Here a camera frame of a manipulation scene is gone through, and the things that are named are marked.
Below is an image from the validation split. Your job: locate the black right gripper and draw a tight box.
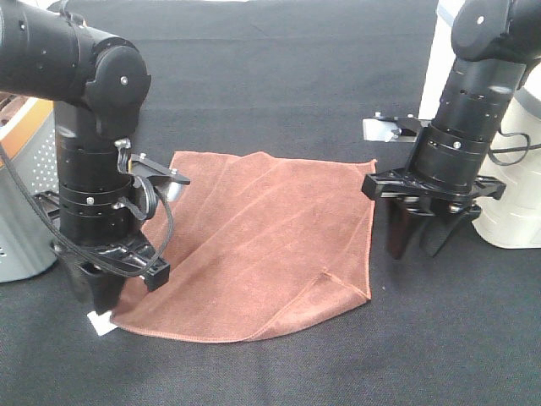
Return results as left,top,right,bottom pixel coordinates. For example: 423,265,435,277
361,168,505,260

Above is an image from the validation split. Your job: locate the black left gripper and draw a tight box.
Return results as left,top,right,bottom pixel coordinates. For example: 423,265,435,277
52,232,170,315

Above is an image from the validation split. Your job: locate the brown towel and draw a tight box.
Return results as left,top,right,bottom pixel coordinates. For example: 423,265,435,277
112,151,375,343

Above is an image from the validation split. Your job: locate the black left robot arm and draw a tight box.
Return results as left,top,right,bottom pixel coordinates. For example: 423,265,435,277
1,1,183,314

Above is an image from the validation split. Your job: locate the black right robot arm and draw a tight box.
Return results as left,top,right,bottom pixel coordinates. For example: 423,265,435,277
362,1,540,259

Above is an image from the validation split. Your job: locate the white basket grey rim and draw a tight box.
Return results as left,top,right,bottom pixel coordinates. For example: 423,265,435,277
418,1,540,249

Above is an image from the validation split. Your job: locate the black table cloth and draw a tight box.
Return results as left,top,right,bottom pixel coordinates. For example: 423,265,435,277
1,1,540,405

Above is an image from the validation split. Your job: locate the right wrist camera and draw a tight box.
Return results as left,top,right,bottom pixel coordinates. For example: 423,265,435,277
362,112,430,143

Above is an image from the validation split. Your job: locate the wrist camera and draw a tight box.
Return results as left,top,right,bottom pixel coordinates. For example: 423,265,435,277
131,153,190,202
362,112,430,143

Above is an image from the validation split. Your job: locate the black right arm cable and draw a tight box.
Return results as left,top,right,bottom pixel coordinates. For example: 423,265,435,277
489,131,541,167

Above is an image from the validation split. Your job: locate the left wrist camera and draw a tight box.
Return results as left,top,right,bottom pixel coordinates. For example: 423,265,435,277
131,153,190,202

